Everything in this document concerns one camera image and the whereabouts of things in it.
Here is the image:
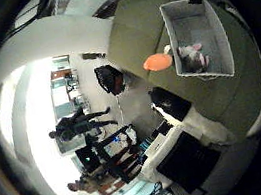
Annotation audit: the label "black chair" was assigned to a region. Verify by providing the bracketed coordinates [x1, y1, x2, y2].
[93, 61, 128, 99]

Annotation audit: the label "black equipment cart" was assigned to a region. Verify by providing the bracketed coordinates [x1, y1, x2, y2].
[71, 122, 153, 192]

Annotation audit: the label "grey fabric container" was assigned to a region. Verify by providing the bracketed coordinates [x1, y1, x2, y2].
[158, 0, 237, 88]

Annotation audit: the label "olive green table cloth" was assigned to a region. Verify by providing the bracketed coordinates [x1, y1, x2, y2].
[96, 0, 261, 162]

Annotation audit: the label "seated person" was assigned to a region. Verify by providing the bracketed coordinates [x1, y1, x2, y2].
[66, 173, 102, 195]

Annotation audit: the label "standing person in dark clothes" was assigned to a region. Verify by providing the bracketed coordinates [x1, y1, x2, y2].
[45, 100, 120, 146]

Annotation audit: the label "grey plush mouse pink ears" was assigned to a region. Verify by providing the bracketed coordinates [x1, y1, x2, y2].
[176, 40, 213, 76]

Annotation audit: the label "orange carrot plush toy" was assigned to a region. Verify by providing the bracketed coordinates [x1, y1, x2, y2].
[139, 44, 176, 75]

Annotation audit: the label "black cable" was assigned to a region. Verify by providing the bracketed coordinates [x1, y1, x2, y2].
[1, 0, 57, 32]

